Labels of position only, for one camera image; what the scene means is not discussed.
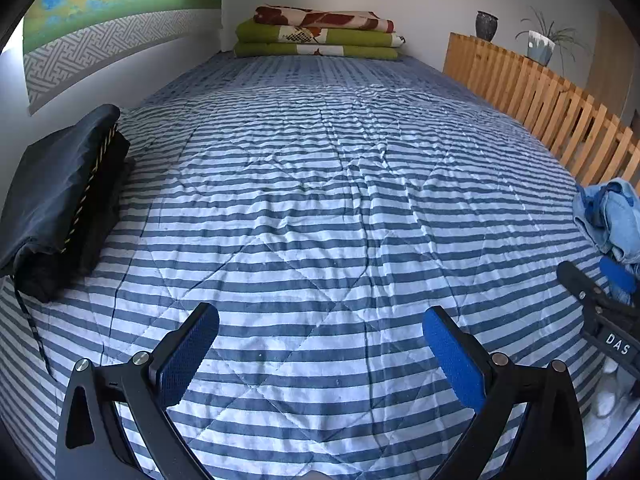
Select wooden slatted bed rail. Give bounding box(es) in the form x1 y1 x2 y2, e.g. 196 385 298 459
442 32 640 196

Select light wooden door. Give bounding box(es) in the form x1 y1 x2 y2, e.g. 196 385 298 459
585 10 640 127

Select blue striped bed quilt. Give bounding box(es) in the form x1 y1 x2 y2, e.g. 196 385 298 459
0 52 640 480

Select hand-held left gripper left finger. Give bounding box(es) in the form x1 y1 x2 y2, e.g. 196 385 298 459
55 302 221 480

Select dark ceramic vase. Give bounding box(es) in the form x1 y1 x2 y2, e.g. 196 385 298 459
475 10 499 42

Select red and white folded blanket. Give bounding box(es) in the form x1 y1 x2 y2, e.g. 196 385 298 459
252 6 396 34

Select green folded blanket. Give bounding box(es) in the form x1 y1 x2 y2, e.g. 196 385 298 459
233 42 401 62
236 19 405 49

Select potted plant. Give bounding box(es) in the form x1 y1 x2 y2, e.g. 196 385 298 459
515 6 592 79

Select light blue jeans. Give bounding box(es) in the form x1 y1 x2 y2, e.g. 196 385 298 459
572 177 640 267

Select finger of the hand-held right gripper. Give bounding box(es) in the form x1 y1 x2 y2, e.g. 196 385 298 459
556 260 619 312
599 256 637 306

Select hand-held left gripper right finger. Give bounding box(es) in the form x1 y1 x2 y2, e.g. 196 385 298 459
422 305 587 480

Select landscape wall poster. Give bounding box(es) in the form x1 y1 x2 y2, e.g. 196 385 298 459
22 0 223 116

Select person's right hand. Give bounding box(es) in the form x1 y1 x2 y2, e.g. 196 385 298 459
592 356 635 418

